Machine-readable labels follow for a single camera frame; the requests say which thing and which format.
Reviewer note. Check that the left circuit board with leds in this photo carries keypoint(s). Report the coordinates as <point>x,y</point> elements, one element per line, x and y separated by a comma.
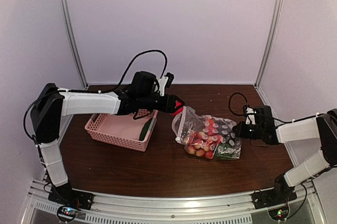
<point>66,213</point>

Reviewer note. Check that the right aluminium frame post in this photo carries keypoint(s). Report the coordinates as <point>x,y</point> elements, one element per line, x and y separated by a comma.
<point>270,40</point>

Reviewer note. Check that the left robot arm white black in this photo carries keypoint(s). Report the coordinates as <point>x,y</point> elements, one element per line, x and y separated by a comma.
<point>145,92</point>

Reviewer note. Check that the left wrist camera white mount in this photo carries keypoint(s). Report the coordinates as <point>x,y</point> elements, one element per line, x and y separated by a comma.
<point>165,82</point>

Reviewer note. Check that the right circuit board with leds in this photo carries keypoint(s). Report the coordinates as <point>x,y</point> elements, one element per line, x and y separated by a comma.
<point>278,214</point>

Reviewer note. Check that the left aluminium frame post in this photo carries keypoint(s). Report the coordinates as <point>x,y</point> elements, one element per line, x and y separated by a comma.
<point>72,43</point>

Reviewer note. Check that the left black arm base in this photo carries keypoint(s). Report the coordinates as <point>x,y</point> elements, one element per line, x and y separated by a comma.
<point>66,195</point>

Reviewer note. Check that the front aluminium rail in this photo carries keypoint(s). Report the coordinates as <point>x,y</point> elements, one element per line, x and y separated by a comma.
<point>230,208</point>

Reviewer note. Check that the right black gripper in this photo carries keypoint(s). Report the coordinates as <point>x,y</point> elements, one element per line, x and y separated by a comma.
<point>240,133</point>

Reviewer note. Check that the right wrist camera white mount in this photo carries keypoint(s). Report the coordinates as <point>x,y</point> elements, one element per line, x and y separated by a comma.
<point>249,115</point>

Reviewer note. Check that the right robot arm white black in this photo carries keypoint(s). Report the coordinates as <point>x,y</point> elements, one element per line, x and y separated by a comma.
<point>259,124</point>

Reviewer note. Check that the clear zip top bag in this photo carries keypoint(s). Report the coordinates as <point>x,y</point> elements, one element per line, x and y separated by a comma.
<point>206,136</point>

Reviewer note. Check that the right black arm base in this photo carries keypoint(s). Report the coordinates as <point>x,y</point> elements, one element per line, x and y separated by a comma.
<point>281,193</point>

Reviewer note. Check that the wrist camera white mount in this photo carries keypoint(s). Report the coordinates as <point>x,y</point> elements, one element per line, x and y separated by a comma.
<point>249,115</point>
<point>165,82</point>

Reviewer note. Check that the circuit board with leds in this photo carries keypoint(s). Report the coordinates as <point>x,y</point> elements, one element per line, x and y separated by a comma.
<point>278,214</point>
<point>66,213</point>

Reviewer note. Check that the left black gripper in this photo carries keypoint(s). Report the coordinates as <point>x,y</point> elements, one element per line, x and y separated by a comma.
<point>168,106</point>

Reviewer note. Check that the aluminium frame post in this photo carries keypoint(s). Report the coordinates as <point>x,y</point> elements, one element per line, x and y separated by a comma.
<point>72,43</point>
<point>270,40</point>

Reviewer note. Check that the green fake cucumber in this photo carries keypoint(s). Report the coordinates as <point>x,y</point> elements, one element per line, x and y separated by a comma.
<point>145,130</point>

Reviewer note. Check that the pink plastic basket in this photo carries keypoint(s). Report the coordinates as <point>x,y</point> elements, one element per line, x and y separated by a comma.
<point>122,131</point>

